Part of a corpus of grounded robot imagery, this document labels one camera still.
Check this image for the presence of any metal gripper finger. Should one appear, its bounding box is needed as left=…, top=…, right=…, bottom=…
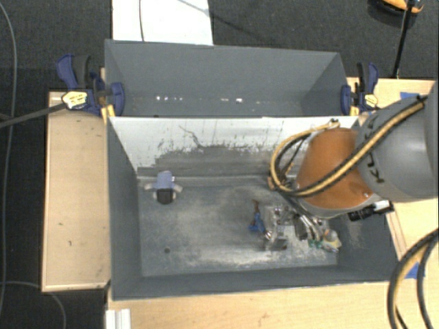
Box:
left=263, top=226, right=297, bottom=252
left=264, top=206, right=293, bottom=227

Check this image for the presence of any small blue and brown object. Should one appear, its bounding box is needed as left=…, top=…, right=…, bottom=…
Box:
left=248, top=199, right=267, bottom=234

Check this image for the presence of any yellow and grey small object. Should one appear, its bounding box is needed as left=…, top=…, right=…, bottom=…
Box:
left=322, top=228, right=344, bottom=254

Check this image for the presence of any grey metal bin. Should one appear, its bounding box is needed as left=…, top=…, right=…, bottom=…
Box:
left=103, top=38, right=401, bottom=302

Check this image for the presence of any blue and black spray bottle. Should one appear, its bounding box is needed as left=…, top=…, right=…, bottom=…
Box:
left=143, top=170, right=183, bottom=206

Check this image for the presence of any pale wood board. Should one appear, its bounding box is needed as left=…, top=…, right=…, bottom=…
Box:
left=40, top=90, right=112, bottom=293

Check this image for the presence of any black cylinder on white bracket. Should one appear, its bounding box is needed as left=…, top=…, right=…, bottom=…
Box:
left=347, top=199, right=394, bottom=223

